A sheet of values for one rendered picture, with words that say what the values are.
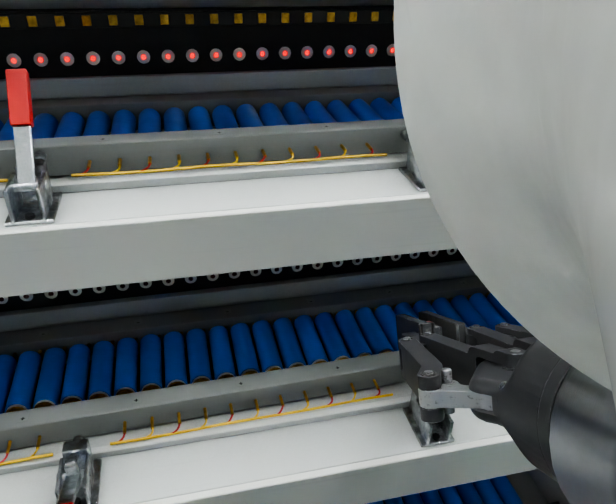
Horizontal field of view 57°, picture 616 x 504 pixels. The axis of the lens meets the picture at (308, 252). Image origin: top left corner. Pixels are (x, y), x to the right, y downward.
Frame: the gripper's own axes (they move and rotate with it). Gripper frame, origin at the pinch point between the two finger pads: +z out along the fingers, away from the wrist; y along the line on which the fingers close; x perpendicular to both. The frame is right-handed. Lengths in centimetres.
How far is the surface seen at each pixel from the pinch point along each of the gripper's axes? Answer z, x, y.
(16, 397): 7.7, -1.9, -31.7
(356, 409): 3.7, -5.9, -5.3
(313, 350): 8.4, -1.6, -7.5
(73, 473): 0.2, -5.8, -26.5
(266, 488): -0.4, -9.1, -13.6
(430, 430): -0.6, -6.9, -0.9
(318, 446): 1.8, -7.6, -9.1
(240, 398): 5.1, -3.9, -14.5
